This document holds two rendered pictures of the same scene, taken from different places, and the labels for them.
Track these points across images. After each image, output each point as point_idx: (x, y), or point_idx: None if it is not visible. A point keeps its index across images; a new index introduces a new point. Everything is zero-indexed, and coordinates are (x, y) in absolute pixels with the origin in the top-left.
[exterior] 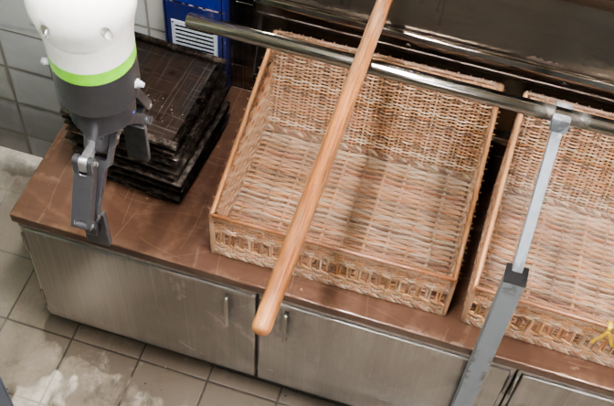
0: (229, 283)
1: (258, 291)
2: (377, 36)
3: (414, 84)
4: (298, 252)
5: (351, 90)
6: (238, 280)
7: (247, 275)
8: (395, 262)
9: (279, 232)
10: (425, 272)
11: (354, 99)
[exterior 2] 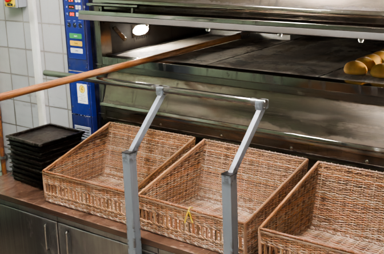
0: (46, 211)
1: (55, 214)
2: (105, 69)
3: (112, 83)
4: (16, 92)
5: (79, 74)
6: (48, 208)
7: (54, 207)
8: (107, 186)
9: (66, 175)
10: (118, 189)
11: (79, 76)
